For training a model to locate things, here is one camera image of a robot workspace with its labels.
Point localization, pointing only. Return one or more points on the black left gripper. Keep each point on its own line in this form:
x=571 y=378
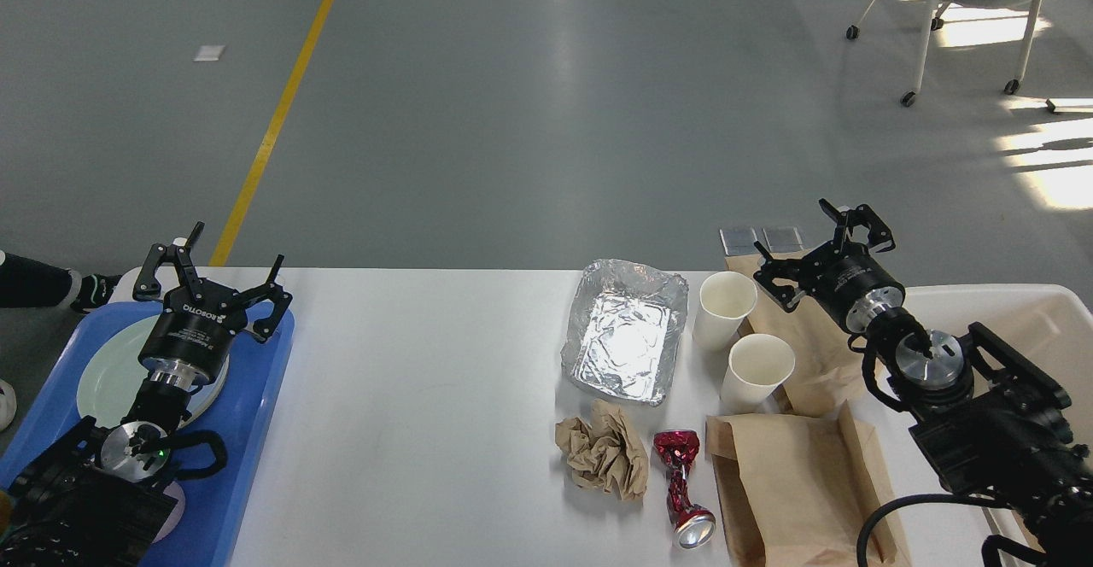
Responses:
x=195 y=328

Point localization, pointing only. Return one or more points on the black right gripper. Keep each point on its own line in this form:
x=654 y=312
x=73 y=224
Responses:
x=845 y=279

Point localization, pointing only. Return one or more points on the white paper cup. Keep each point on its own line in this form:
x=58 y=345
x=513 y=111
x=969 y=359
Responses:
x=757 y=365
x=725 y=300

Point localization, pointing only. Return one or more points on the green plate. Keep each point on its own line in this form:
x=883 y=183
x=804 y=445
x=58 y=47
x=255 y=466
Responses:
x=109 y=384

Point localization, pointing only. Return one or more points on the pink mug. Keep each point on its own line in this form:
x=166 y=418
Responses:
x=176 y=492

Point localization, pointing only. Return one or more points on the aluminium foil tray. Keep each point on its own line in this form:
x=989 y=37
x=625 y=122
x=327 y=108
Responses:
x=625 y=326

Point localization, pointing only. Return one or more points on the pink plate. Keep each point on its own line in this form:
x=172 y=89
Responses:
x=203 y=397

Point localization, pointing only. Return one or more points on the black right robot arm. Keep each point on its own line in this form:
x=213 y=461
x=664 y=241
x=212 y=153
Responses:
x=988 y=421

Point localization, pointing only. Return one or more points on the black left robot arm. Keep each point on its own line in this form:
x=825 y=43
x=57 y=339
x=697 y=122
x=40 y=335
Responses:
x=167 y=482

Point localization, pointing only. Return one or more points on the grey floor outlet plate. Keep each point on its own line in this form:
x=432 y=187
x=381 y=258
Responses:
x=739 y=241

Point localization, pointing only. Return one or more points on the brown paper bag upper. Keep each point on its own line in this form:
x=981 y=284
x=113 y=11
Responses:
x=827 y=373

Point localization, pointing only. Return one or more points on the brown paper bag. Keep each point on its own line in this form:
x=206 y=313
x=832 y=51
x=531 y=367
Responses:
x=795 y=490
x=827 y=373

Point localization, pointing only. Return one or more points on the black green sneaker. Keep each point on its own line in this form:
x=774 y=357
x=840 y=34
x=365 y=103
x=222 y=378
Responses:
x=95 y=290

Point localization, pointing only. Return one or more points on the person leg dark jeans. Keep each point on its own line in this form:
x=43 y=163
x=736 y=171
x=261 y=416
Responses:
x=29 y=283

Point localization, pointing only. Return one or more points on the blue plastic tray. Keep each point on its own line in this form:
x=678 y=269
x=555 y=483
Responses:
x=208 y=529

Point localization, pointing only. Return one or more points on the white plastic bin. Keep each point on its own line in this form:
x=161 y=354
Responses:
x=1050 y=325

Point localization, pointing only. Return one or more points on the brown paper bag lower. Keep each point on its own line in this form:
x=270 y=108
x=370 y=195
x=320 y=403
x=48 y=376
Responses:
x=795 y=490

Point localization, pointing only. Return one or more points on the crushed red soda can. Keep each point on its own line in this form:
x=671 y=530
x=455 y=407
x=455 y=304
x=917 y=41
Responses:
x=694 y=524

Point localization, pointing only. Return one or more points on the crumpled brown paper ball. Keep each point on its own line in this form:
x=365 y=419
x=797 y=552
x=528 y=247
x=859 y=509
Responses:
x=606 y=452

